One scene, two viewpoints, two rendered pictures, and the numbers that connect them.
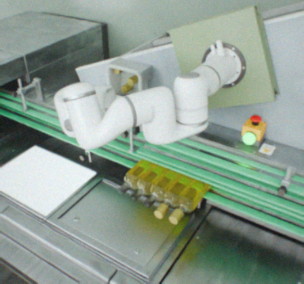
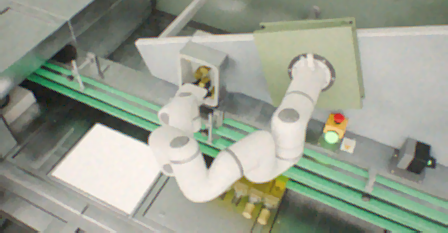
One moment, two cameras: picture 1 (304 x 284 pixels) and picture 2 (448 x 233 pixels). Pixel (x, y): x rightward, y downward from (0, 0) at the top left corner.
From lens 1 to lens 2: 50 cm
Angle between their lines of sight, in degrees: 16
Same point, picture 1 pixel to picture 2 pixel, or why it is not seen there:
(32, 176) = (103, 165)
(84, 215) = (168, 208)
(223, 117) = not seen: hidden behind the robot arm
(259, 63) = (350, 77)
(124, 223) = (209, 215)
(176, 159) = not seen: hidden behind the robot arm
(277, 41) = (370, 54)
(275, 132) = (355, 127)
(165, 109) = (269, 158)
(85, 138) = (193, 195)
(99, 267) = not seen: outside the picture
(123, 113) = (232, 173)
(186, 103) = (286, 144)
